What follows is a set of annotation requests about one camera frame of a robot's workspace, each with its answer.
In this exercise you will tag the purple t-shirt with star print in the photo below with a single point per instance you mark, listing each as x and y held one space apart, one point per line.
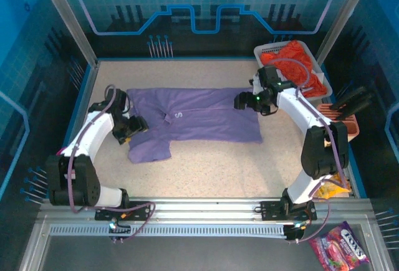
202 118

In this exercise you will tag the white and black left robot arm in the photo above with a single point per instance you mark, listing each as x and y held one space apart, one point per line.
93 131

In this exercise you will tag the white perforated plastic basket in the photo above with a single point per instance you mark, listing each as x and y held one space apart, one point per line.
258 53

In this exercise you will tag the orange t-shirt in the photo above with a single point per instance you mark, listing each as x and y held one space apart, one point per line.
293 54

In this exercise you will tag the cream and pink knife block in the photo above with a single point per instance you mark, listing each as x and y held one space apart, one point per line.
350 127

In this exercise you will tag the black controller box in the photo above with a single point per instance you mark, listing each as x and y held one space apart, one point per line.
293 232
120 229

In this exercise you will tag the yellow snack bag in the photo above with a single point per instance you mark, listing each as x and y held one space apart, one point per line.
330 191

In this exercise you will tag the purple candy bag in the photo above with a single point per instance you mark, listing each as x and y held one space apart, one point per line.
341 247

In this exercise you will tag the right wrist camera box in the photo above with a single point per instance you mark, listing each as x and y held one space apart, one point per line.
255 85

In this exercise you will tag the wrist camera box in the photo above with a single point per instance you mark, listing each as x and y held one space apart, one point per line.
255 85
126 108

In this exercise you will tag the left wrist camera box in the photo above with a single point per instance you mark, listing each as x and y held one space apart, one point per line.
126 108

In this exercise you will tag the aluminium mounting rail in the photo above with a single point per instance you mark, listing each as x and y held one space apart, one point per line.
202 208

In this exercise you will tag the aluminium frame post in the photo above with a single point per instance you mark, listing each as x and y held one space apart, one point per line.
342 18
68 18

